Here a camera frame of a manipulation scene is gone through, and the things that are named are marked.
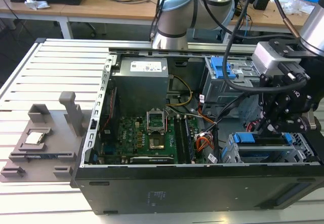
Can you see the clear plastic bag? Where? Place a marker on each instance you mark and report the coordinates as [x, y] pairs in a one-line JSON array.
[[293, 6]]

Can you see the crumpled white paper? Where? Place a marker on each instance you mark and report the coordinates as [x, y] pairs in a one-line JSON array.
[[35, 3]]

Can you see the metal drive cage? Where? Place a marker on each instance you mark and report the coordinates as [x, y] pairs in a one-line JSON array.
[[215, 92]]

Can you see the hard disk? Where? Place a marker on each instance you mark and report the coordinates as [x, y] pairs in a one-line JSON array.
[[244, 137]]

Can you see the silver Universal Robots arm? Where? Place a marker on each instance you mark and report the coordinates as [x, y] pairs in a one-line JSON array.
[[177, 18]]

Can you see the small black box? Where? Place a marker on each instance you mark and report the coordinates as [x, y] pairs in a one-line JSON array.
[[261, 3]]

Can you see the green motherboard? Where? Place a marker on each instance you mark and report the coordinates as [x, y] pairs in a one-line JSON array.
[[131, 135]]

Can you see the grey parts rack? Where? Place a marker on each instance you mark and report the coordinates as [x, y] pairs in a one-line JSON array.
[[60, 137]]

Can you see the black RAM stick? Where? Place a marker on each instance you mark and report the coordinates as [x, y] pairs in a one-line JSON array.
[[189, 140]]

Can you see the wooden desk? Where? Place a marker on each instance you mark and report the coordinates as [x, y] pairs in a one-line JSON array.
[[101, 8]]

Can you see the black open PC case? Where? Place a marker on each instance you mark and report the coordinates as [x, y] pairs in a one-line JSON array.
[[177, 191]]

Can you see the silver CPU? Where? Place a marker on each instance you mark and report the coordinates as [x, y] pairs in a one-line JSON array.
[[35, 138]]

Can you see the blue drive cage latch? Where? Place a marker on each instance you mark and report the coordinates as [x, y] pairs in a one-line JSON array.
[[219, 68]]

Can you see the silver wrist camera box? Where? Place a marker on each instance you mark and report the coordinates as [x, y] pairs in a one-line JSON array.
[[270, 59]]

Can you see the grey power supply unit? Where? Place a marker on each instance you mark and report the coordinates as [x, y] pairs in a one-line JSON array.
[[141, 87]]

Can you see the metal disk bay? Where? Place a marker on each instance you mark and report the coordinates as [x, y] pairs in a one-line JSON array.
[[298, 148]]

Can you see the RAM stick with blue label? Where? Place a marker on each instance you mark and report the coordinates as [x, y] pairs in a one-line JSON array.
[[40, 156]]

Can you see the CPU socket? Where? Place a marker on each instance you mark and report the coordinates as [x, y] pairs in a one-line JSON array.
[[156, 143]]

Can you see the black graphics card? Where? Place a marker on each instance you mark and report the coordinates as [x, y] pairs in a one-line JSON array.
[[152, 160]]

